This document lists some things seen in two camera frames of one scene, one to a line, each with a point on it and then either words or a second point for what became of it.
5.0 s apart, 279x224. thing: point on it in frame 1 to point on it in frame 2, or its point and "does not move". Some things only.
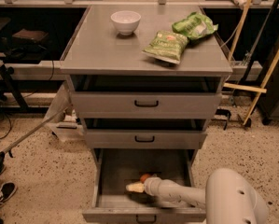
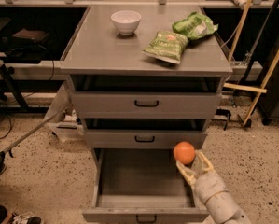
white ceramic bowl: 126,21 does not move
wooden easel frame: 258,91 does not move
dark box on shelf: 30,36 does not move
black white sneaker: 3,193 to 26,218
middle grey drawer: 144,133 does not move
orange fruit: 144,177 to 184,152
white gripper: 152,185 to 208,185
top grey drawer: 146,96 does not move
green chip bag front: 168,47 does not move
